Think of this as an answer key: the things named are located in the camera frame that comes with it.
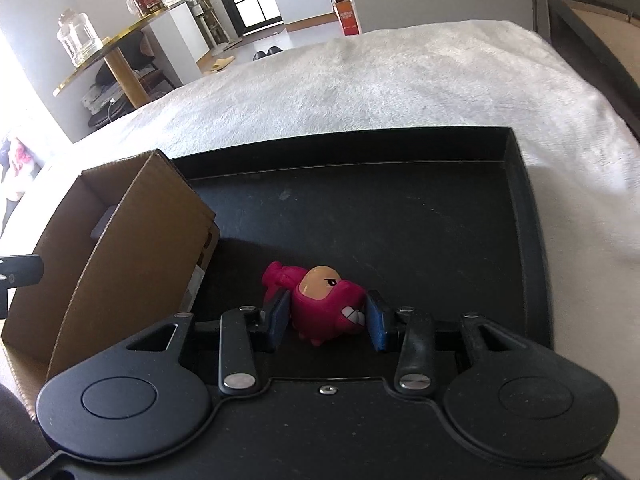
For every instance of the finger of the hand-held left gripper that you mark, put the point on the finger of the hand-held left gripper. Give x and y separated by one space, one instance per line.
22 269

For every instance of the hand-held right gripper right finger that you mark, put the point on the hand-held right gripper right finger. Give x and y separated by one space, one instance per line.
378 325

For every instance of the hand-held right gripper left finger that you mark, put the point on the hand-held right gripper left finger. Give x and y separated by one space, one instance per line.
277 320

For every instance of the pink toy creature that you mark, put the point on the pink toy creature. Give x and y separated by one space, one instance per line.
320 305

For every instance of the brown cardboard box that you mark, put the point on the brown cardboard box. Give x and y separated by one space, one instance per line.
125 240

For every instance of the black tray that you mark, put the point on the black tray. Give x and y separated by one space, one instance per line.
400 210

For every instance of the white power strip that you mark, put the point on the white power strip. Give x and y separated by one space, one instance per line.
102 96

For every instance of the round gold-edged table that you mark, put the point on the round gold-edged table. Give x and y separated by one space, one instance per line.
125 77

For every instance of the large glass jar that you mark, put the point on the large glass jar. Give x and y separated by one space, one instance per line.
77 40

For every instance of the yellow slippers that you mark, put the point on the yellow slippers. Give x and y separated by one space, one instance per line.
221 63

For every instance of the black slipper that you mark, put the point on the black slipper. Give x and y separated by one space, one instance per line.
260 55
275 51

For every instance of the orange cardboard box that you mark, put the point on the orange cardboard box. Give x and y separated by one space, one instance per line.
347 17

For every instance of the cardboard-backed picture frame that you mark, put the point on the cardboard-backed picture frame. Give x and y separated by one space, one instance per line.
610 35

